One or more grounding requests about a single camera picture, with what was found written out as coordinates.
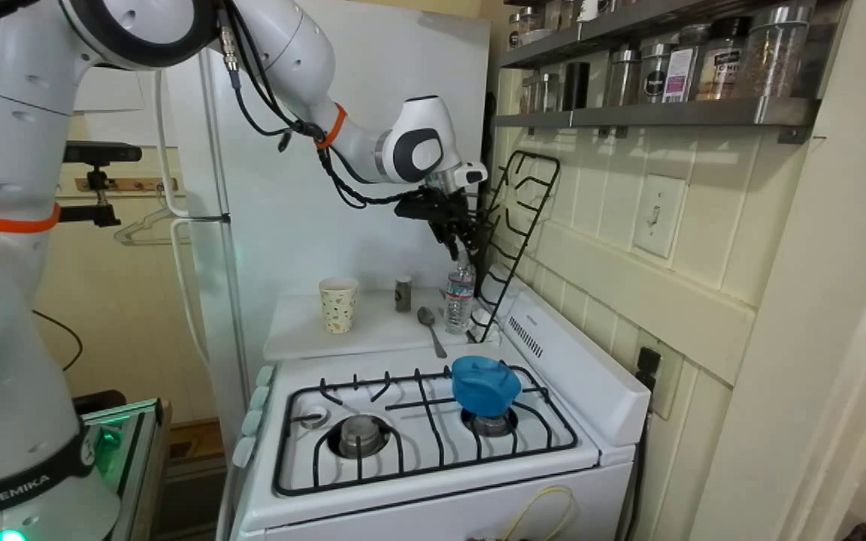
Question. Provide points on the metal spoon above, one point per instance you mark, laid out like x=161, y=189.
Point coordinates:
x=426, y=317

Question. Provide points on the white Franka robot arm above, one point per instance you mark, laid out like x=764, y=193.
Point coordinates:
x=14, y=152

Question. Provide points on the white refrigerator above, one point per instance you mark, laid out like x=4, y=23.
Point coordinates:
x=353, y=228

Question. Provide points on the small spice shaker jar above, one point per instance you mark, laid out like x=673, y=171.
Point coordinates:
x=403, y=295

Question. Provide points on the clear plastic water bottle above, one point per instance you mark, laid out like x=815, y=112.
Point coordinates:
x=460, y=302

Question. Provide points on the metal spice rack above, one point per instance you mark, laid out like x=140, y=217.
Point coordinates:
x=655, y=115

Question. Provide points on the grey robot stand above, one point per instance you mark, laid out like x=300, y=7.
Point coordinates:
x=123, y=452

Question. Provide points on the white gas stove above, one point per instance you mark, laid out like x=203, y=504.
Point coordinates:
x=403, y=512

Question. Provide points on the glass spice jar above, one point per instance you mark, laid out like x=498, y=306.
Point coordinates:
x=624, y=80
x=783, y=49
x=553, y=89
x=722, y=62
x=526, y=90
x=680, y=67
x=651, y=72

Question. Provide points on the blue plastic bowl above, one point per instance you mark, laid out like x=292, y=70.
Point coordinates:
x=486, y=387

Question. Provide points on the cream light switch plate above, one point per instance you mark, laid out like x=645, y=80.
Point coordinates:
x=660, y=215

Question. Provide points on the loose black stove grate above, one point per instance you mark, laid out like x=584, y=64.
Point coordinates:
x=530, y=242

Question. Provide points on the wall power outlet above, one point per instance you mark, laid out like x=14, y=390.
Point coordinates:
x=651, y=363

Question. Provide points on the dotted paper coffee cup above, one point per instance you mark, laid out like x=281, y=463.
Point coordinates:
x=338, y=305

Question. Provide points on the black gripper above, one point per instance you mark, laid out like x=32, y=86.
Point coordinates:
x=444, y=212

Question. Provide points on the black camera on stand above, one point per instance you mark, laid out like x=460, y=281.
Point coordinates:
x=102, y=152

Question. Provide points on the black burner grate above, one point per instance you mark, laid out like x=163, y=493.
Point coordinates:
x=422, y=468

